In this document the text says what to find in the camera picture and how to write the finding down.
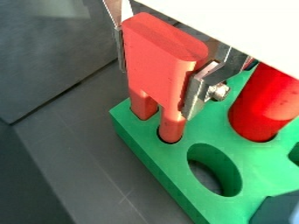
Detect green shape sorter board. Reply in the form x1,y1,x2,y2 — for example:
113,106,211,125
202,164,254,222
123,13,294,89
109,71,299,224

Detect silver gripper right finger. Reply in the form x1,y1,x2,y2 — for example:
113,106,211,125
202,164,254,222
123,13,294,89
182,44,248,120

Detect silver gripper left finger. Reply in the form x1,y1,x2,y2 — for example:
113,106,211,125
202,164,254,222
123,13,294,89
103,0,127,72

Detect red cylinder peg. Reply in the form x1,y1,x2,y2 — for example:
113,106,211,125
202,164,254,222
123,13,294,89
228,63,299,142

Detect red square-circle peg object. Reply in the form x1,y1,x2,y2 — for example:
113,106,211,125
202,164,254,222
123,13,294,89
123,12,210,144

